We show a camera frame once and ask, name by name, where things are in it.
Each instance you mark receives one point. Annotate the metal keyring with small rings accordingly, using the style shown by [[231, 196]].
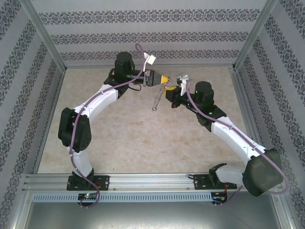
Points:
[[158, 99]]

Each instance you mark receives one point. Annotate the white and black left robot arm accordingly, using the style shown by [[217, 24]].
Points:
[[76, 133]]

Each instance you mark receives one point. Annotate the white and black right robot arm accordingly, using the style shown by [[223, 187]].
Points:
[[262, 174]]

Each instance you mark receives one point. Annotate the small circuit board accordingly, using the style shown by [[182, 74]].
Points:
[[88, 196], [219, 197]]

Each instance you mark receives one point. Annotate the grey metal sheet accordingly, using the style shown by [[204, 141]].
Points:
[[152, 217]]

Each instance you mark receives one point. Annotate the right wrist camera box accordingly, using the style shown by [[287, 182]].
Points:
[[182, 78]]

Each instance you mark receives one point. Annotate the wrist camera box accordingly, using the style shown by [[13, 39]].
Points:
[[151, 59], [182, 78]]

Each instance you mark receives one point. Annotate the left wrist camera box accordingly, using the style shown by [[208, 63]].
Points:
[[151, 59]]

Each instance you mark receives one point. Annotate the aluminium side rail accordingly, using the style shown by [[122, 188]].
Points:
[[54, 100], [243, 100]]

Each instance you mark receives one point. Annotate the aluminium corner post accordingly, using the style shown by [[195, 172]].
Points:
[[45, 35], [253, 35]]

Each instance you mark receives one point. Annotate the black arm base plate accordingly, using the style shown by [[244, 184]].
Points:
[[103, 183], [200, 182]]

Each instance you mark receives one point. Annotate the aluminium mounting rail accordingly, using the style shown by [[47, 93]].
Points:
[[152, 182]]

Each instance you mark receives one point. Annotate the aluminium frame beam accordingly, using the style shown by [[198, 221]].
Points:
[[20, 212], [286, 212]]

